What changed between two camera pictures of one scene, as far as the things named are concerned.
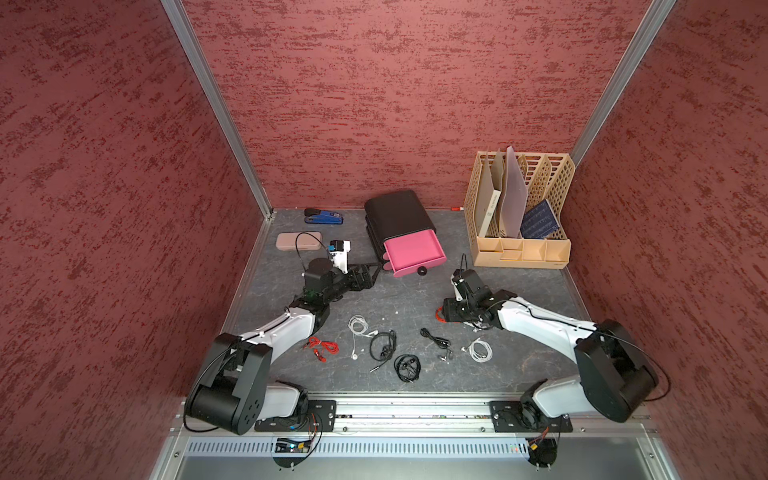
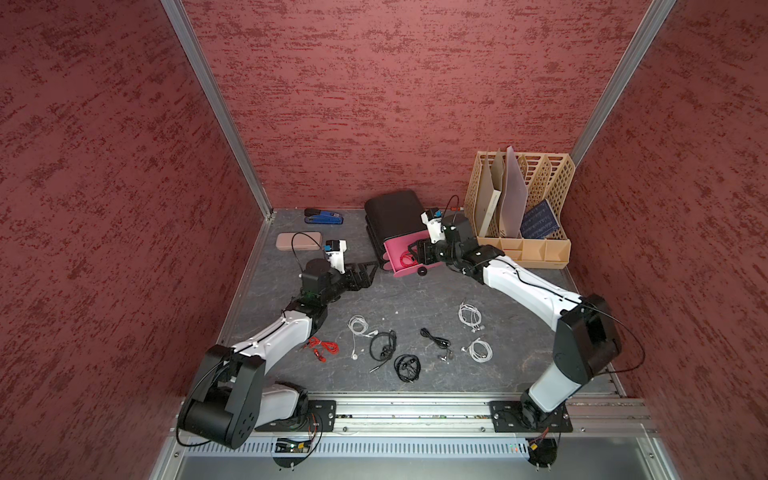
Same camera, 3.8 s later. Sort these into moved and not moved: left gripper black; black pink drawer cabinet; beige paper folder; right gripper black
Moved: right gripper black
Not moved: left gripper black; beige paper folder; black pink drawer cabinet
